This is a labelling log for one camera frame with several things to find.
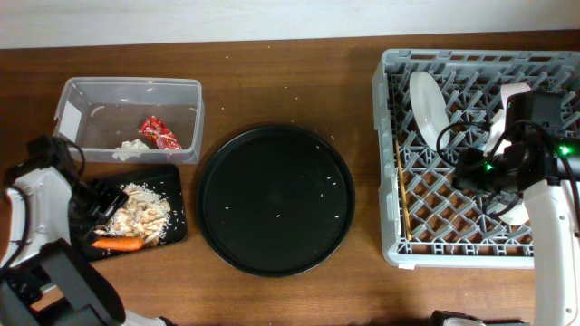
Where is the pile of rice and shells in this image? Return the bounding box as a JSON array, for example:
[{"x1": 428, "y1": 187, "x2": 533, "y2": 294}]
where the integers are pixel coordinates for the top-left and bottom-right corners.
[{"x1": 93, "y1": 184, "x2": 170, "y2": 246}]

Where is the orange carrot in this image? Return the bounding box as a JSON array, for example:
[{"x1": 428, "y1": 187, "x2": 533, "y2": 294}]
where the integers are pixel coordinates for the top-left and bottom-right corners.
[{"x1": 92, "y1": 237, "x2": 145, "y2": 252}]

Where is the white tissue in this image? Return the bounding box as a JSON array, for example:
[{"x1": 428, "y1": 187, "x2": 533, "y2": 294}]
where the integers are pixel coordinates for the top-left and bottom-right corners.
[{"x1": 112, "y1": 139, "x2": 150, "y2": 161}]

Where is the cream paper cup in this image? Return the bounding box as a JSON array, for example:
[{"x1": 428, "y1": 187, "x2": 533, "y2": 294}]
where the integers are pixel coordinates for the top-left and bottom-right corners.
[{"x1": 498, "y1": 201, "x2": 529, "y2": 226}]

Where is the wooden chopstick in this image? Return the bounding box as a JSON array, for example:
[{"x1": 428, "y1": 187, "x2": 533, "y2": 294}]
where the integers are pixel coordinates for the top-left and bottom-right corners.
[{"x1": 394, "y1": 140, "x2": 412, "y2": 241}]

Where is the grey plate with food scraps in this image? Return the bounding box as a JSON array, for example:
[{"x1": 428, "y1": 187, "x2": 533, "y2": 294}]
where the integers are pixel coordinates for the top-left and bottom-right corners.
[{"x1": 409, "y1": 72, "x2": 450, "y2": 150}]

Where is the red snack wrapper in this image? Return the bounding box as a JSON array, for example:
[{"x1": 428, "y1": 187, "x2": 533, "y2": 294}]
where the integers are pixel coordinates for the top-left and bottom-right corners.
[{"x1": 139, "y1": 116, "x2": 182, "y2": 150}]

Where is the pink bowl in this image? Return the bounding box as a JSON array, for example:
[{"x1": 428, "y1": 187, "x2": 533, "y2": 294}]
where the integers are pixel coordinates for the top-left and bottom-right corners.
[{"x1": 500, "y1": 82, "x2": 531, "y2": 110}]

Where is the round black tray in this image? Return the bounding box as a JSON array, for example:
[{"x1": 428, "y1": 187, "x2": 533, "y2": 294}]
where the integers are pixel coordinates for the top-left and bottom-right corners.
[{"x1": 196, "y1": 125, "x2": 355, "y2": 277}]

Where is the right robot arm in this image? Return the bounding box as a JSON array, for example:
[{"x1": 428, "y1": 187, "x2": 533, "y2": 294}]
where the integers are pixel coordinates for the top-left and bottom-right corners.
[{"x1": 452, "y1": 91, "x2": 579, "y2": 325}]

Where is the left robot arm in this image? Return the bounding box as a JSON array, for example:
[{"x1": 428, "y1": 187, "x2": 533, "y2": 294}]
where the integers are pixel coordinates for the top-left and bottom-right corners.
[{"x1": 1, "y1": 136, "x2": 128, "y2": 325}]

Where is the grey dishwasher rack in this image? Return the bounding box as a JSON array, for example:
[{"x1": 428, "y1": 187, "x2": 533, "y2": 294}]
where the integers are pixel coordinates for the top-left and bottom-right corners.
[{"x1": 372, "y1": 49, "x2": 579, "y2": 269}]

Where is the black rectangular tray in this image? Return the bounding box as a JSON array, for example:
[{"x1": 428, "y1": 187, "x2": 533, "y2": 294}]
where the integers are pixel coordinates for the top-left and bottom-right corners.
[{"x1": 72, "y1": 165, "x2": 188, "y2": 262}]

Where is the clear plastic bin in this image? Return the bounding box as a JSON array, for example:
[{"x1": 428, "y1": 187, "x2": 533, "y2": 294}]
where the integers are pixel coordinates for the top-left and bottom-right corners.
[{"x1": 53, "y1": 77, "x2": 205, "y2": 164}]

